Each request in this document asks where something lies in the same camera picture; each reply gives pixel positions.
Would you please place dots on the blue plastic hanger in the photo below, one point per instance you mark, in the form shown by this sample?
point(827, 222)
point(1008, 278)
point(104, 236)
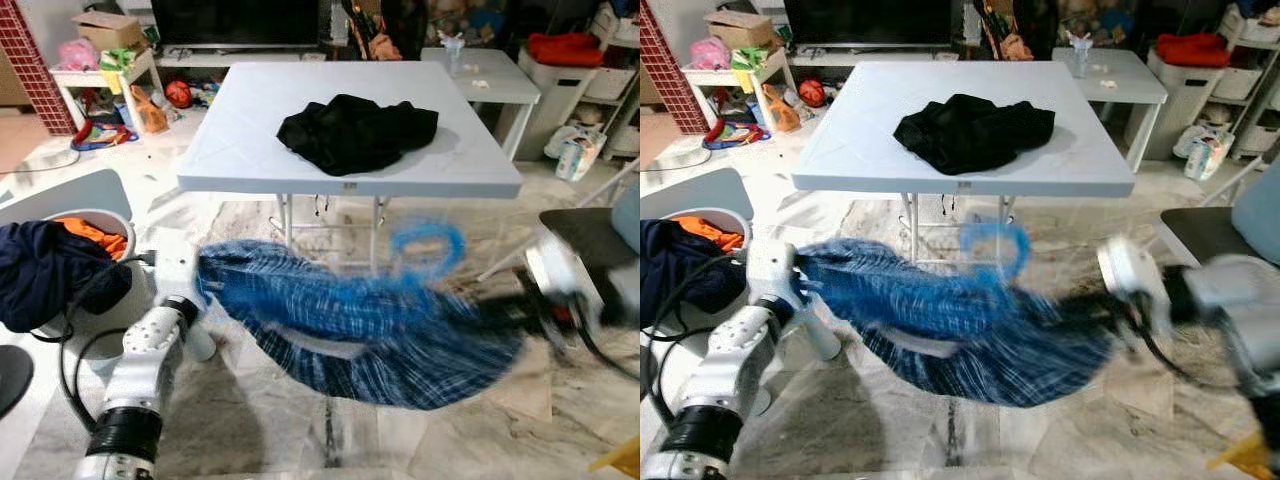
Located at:
point(430, 230)
point(1018, 245)

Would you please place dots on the navy garment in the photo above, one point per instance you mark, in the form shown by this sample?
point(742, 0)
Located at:
point(680, 270)
point(50, 275)

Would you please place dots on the blue plaid shirt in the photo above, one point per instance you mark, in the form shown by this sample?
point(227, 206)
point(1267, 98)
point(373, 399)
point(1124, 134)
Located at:
point(350, 320)
point(950, 320)

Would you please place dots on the grey folding chair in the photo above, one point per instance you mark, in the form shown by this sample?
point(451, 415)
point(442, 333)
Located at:
point(1200, 230)
point(580, 230)

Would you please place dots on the white printed plastic bag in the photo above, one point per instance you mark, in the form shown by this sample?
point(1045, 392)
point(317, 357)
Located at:
point(578, 155)
point(1208, 155)

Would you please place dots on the orange garment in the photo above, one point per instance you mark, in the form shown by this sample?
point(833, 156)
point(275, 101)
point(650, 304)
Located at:
point(100, 238)
point(720, 233)

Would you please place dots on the white laundry basket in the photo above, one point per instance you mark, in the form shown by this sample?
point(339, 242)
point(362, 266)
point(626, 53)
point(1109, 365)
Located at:
point(100, 214)
point(725, 214)

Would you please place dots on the white plastic storage box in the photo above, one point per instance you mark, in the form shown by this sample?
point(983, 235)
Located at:
point(560, 100)
point(1190, 100)

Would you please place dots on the black garment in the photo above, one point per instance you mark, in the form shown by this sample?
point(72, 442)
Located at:
point(965, 135)
point(350, 135)

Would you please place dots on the small white side table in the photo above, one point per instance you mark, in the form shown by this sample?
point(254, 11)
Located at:
point(500, 80)
point(1120, 75)

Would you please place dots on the metal shelf with white bins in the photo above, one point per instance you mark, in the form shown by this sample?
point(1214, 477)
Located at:
point(1255, 80)
point(620, 80)

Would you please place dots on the clear glass vase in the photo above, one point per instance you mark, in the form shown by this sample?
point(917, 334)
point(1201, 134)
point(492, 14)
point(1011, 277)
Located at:
point(453, 55)
point(1080, 55)

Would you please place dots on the red folded cloth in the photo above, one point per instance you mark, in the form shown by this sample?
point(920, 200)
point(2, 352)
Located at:
point(1195, 50)
point(565, 50)

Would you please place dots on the red brick pattern pillar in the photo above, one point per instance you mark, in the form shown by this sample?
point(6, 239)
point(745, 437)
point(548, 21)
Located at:
point(668, 70)
point(35, 70)

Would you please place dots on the white low shelf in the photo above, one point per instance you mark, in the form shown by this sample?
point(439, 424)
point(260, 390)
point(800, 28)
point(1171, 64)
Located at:
point(705, 77)
point(75, 78)

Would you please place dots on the white folding table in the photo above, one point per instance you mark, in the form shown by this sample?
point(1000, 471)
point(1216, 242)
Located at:
point(870, 130)
point(260, 130)

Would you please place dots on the pink soft bag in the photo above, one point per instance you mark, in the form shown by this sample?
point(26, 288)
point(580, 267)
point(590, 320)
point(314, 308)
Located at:
point(78, 55)
point(710, 54)

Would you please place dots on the orange plastic bag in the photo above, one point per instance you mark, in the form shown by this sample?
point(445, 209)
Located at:
point(782, 112)
point(150, 112)

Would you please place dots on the cardboard box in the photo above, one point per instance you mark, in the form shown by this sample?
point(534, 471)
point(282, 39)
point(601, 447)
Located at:
point(110, 32)
point(740, 30)

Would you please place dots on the red ball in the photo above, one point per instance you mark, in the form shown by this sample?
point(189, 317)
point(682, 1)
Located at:
point(812, 94)
point(178, 94)

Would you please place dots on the black television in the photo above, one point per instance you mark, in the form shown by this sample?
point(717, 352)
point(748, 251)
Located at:
point(235, 20)
point(870, 20)

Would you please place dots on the black round stool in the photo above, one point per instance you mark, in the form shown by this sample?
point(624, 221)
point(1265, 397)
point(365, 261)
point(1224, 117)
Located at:
point(12, 380)

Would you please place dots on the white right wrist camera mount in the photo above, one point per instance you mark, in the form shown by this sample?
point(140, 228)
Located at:
point(1130, 270)
point(555, 265)

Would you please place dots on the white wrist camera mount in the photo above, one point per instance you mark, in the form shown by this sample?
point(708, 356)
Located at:
point(772, 270)
point(555, 265)
point(175, 270)
point(1130, 270)

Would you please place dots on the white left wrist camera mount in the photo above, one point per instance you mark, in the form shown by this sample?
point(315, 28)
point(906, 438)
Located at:
point(772, 270)
point(175, 270)

